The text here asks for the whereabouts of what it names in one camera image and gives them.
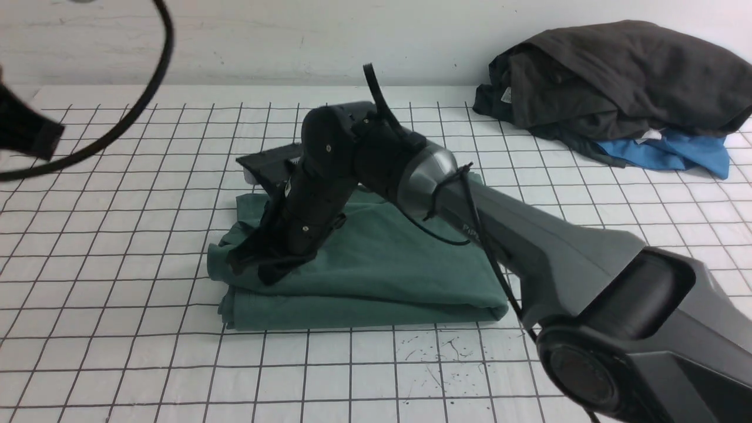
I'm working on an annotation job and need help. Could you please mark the dark grey clothes pile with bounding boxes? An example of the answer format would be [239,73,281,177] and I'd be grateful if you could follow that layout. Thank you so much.
[472,21,751,167]

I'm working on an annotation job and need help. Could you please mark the green long-sleeved shirt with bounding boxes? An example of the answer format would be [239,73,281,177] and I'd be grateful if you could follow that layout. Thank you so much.
[206,188,508,330]

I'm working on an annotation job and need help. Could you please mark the blue garment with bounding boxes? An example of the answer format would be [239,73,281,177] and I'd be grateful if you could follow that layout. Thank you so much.
[596,129,730,180]

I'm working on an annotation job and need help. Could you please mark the white grid-patterned table cloth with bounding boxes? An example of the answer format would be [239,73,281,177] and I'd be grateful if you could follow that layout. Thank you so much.
[1,86,751,422]

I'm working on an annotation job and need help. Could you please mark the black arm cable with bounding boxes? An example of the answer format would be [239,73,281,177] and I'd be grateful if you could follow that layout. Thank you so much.
[362,63,600,423]
[0,0,176,182]

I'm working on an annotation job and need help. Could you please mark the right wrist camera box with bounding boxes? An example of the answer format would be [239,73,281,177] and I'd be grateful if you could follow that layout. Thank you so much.
[235,143,303,193]

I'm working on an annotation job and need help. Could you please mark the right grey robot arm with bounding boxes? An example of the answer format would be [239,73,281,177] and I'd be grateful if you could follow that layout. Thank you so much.
[227,102,751,422]

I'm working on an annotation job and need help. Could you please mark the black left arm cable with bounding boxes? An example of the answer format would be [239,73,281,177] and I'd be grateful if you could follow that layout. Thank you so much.
[0,0,176,182]

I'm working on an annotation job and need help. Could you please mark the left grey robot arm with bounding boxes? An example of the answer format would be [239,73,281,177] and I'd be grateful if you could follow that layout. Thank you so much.
[1,83,65,161]

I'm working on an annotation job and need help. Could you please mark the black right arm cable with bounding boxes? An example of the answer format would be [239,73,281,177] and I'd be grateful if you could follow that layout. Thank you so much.
[362,63,600,423]

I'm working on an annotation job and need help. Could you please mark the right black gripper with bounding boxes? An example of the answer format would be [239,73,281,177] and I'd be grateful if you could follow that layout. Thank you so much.
[226,159,359,286]

